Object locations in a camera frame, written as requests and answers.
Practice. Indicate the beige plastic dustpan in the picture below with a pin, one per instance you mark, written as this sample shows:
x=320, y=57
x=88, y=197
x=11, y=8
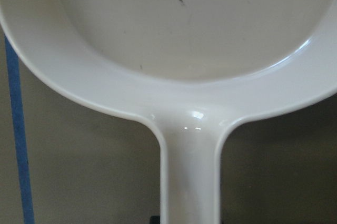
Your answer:
x=189, y=70

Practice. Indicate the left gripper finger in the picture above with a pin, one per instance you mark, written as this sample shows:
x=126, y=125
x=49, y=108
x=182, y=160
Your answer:
x=155, y=217

